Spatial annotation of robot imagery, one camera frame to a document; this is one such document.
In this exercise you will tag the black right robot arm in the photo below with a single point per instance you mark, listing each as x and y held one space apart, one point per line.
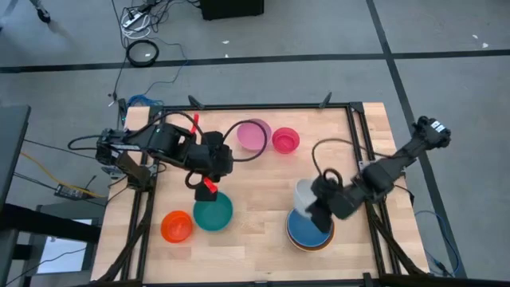
398 157

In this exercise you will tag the brown plastic bowl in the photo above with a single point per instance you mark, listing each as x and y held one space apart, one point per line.
311 250

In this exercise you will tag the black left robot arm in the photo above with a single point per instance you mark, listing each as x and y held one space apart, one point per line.
163 139

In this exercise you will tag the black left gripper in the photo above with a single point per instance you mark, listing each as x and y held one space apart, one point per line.
219 159

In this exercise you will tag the white panel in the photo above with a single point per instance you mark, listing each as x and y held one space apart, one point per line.
63 257

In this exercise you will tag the dark grey desk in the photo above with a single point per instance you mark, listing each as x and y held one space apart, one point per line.
12 139

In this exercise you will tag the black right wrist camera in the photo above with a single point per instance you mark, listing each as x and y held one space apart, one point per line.
322 221

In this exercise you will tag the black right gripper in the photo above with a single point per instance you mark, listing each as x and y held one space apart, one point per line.
324 195

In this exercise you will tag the pink plastic bowl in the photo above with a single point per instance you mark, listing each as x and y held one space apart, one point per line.
251 135

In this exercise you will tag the black low shelf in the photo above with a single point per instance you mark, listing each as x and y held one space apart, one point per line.
40 223

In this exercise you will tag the black aluminium table frame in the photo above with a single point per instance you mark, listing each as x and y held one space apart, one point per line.
259 106

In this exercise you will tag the black box on floor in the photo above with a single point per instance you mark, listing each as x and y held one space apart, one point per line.
231 8

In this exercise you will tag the teal plastic bowl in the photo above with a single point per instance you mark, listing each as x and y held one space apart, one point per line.
213 215

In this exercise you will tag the red plastic bowl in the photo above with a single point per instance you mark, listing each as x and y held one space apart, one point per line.
285 141

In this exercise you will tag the white plastic bowl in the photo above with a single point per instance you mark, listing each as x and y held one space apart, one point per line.
303 195

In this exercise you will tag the orange plastic bowl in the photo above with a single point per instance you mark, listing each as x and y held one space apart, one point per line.
176 227

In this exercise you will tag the white power strip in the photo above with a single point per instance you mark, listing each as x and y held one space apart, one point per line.
134 19

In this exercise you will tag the red left camera mount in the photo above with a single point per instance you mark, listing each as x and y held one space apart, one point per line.
210 184

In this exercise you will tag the black chair caster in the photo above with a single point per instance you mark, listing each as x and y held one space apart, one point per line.
43 16

